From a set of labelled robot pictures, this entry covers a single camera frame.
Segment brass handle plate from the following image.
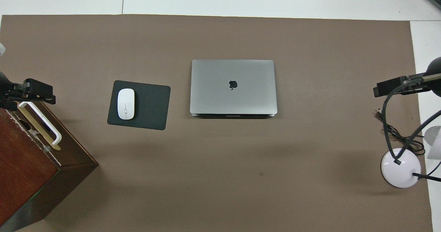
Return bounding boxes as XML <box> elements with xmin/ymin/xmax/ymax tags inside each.
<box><xmin>16</xmin><ymin>105</ymin><xmax>62</xmax><ymax>151</ymax></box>

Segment dark wooden box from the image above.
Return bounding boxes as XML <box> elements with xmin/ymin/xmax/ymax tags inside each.
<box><xmin>0</xmin><ymin>99</ymin><xmax>99</xmax><ymax>232</ymax></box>

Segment white box handle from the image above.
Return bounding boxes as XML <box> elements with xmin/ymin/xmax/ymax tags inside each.
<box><xmin>18</xmin><ymin>101</ymin><xmax>62</xmax><ymax>146</ymax></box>

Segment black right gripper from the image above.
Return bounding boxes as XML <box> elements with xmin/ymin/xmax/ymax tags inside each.
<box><xmin>373</xmin><ymin>56</ymin><xmax>441</xmax><ymax>97</ymax></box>

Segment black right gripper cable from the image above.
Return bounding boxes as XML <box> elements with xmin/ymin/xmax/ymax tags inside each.
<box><xmin>383</xmin><ymin>73</ymin><xmax>441</xmax><ymax>165</ymax></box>

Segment grey laptop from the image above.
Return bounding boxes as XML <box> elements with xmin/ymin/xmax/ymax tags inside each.
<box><xmin>189</xmin><ymin>59</ymin><xmax>278</xmax><ymax>119</ymax></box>

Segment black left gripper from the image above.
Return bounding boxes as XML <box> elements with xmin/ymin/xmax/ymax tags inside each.
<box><xmin>0</xmin><ymin>72</ymin><xmax>57</xmax><ymax>110</ymax></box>

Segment white computer mouse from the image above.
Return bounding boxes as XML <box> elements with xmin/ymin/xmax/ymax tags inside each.
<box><xmin>117</xmin><ymin>88</ymin><xmax>135</xmax><ymax>120</ymax></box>

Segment white desk lamp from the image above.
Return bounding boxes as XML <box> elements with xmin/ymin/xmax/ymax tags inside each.
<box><xmin>380</xmin><ymin>125</ymin><xmax>441</xmax><ymax>188</ymax></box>

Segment black mouse pad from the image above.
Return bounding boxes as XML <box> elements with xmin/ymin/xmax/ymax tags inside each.
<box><xmin>107</xmin><ymin>80</ymin><xmax>171</xmax><ymax>131</ymax></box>

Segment black lamp power cable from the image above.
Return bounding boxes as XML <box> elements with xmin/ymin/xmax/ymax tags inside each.
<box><xmin>375</xmin><ymin>109</ymin><xmax>426</xmax><ymax>156</ymax></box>

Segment brown table mat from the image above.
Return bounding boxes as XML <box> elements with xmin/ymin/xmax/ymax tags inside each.
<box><xmin>0</xmin><ymin>14</ymin><xmax>433</xmax><ymax>232</ymax></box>

